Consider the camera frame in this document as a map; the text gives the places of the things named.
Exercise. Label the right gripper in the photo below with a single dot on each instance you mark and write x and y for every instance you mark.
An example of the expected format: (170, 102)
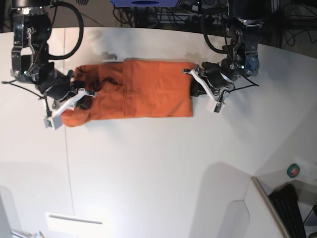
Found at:
(64, 91)

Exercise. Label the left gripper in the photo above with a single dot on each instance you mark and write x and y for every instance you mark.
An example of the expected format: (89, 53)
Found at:
(216, 79)

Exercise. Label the orange t-shirt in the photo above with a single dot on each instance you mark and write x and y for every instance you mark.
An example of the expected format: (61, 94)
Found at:
(133, 89)

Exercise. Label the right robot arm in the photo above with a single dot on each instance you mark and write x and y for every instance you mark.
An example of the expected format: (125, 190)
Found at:
(33, 64)

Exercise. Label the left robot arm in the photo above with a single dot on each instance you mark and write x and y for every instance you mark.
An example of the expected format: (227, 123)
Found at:
(241, 23)

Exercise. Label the blue box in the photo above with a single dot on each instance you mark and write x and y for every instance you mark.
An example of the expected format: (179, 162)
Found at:
(146, 3)

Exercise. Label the green tape roll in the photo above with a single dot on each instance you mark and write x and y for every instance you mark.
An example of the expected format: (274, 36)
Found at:
(293, 170)

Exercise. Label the black keyboard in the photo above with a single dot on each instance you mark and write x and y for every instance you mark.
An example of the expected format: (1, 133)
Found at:
(285, 202)

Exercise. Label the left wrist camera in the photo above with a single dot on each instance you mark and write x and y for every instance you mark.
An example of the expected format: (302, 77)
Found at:
(214, 106)

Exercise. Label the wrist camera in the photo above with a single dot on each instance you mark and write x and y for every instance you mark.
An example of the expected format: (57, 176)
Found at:
(214, 106)
(53, 122)

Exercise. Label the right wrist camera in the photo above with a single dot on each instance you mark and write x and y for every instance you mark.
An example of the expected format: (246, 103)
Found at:
(53, 122)

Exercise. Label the white cable tray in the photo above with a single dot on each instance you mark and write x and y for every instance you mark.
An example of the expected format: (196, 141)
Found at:
(84, 228)

